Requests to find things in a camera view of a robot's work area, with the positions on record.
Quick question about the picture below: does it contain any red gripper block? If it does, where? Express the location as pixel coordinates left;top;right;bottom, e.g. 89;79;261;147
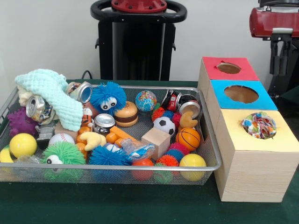
249;7;299;76

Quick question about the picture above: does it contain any multicolour patterned cloth toy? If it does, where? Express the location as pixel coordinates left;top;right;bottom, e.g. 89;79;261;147
242;112;277;140

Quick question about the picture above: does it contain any mint green cloth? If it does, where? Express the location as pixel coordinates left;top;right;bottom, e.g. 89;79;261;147
15;69;85;132

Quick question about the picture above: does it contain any cream knitted cloth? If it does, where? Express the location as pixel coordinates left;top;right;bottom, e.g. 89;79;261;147
18;86;34;108

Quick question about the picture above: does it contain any wooden box with three holes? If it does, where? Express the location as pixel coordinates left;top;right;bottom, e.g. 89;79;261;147
198;57;299;203

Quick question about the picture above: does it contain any shallow clear mesh bin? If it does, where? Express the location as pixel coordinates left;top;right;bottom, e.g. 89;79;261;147
0;83;223;186

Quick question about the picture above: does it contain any small basketball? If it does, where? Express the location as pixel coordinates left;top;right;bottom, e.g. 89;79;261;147
177;127;201;151

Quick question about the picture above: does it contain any small soccer ball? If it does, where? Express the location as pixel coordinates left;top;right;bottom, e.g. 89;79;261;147
153;116;177;136

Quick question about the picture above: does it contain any yellow ball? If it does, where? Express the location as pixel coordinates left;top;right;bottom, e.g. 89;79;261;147
9;133;37;158
179;154;207;182

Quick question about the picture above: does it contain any globe print ball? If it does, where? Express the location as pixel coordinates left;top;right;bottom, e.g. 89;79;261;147
135;90;158;112

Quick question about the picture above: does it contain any plain wooden block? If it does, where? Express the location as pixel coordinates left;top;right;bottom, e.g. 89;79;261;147
141;127;171;160

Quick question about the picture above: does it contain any toy hamburger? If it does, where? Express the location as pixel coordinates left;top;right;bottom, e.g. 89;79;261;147
114;101;139;128

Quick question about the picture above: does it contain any blue spiky rubber ball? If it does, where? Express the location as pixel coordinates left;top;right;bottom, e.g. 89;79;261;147
90;82;128;116

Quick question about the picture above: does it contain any orange ball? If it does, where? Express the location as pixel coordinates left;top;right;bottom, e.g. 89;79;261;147
132;158;155;180

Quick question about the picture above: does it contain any dark green table cloth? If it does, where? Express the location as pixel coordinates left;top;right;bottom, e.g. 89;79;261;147
0;78;299;224

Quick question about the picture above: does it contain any small baseball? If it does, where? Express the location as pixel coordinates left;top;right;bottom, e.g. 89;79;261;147
49;133;75;146

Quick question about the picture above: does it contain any green fuzzy toy with eyes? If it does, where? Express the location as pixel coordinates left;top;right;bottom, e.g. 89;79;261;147
41;141;86;182

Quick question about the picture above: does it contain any purple spiky toy with eyes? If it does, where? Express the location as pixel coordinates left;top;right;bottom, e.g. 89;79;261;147
7;108;38;137

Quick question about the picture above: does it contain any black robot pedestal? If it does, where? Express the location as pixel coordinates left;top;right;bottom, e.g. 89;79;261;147
91;0;187;81

